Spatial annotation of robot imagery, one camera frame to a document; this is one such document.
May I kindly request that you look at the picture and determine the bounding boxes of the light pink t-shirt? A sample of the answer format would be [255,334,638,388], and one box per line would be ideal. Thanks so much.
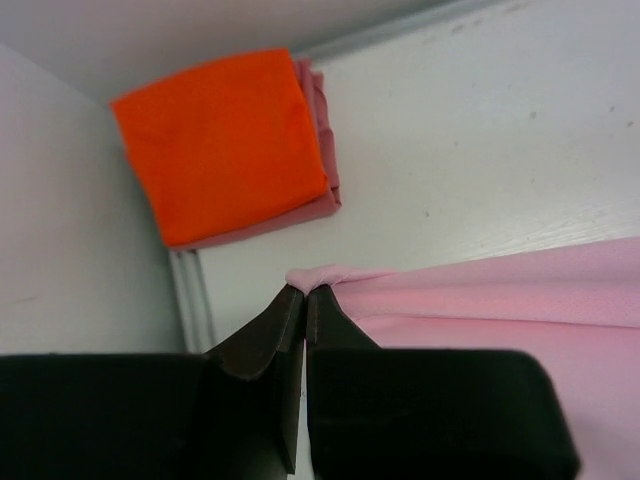
[286,237,639,479]

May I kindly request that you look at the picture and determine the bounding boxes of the orange t-shirt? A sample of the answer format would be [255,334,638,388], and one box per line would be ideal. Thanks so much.
[110,48,329,248]

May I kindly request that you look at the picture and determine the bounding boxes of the pink red t-shirt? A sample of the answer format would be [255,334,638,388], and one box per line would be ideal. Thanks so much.
[169,59,342,251]

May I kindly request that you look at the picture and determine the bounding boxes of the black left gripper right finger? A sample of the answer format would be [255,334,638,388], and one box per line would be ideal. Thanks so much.
[306,286,581,479]

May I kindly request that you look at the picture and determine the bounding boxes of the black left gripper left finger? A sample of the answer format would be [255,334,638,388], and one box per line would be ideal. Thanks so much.
[1,287,305,479]

